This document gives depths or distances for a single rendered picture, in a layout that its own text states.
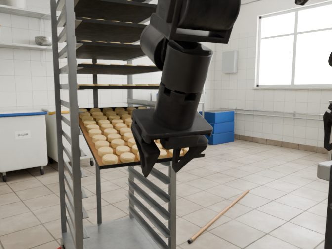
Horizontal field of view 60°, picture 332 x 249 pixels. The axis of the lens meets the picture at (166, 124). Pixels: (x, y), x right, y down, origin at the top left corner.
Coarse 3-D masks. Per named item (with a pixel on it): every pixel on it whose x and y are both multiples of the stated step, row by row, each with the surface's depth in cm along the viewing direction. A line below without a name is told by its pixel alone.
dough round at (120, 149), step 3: (117, 147) 104; (120, 147) 104; (123, 147) 104; (126, 147) 105; (117, 150) 102; (120, 150) 102; (123, 150) 102; (126, 150) 102; (129, 150) 104; (117, 153) 103; (120, 153) 102
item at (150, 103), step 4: (128, 100) 188; (132, 100) 181; (136, 100) 174; (140, 100) 168; (144, 100) 163; (136, 104) 168; (140, 104) 168; (144, 104) 163; (148, 104) 158; (152, 104) 153
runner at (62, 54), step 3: (75, 36) 112; (75, 39) 112; (66, 45) 135; (78, 45) 117; (81, 45) 117; (63, 48) 146; (66, 48) 136; (60, 51) 157; (63, 51) 146; (66, 51) 136; (60, 54) 158; (63, 54) 148; (66, 54) 148; (60, 57) 163; (63, 57) 163
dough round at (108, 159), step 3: (105, 156) 97; (108, 156) 97; (111, 156) 97; (114, 156) 97; (102, 159) 96; (105, 159) 95; (108, 159) 95; (111, 159) 95; (114, 159) 95; (117, 159) 97; (102, 162) 96; (105, 162) 95; (108, 162) 94; (111, 162) 95; (114, 162) 95
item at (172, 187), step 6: (168, 168) 140; (168, 174) 141; (174, 174) 139; (174, 180) 139; (168, 186) 141; (174, 186) 140; (168, 192) 142; (174, 192) 140; (174, 198) 141; (168, 204) 142; (174, 204) 141; (168, 210) 143; (174, 210) 141; (174, 216) 142; (168, 222) 144; (174, 222) 142; (168, 228) 144; (174, 228) 143; (174, 234) 143; (168, 240) 145; (174, 240) 143; (174, 246) 144
